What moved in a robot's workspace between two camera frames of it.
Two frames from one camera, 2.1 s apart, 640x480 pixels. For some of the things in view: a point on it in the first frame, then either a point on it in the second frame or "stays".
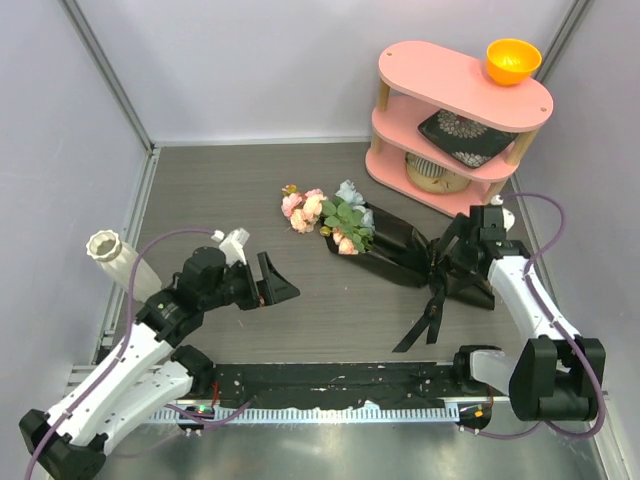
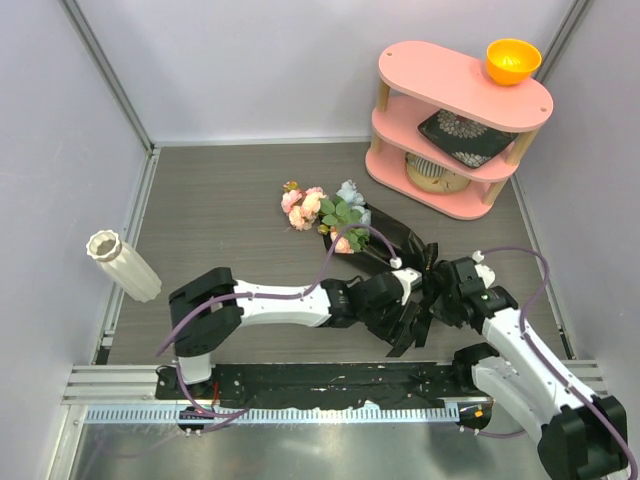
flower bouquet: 352,227 stays
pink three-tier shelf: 446,135 stays
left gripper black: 271,290 -> 395,331
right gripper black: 459,228 -> 443,315
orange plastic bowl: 511,62 stays
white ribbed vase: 117,259 stays
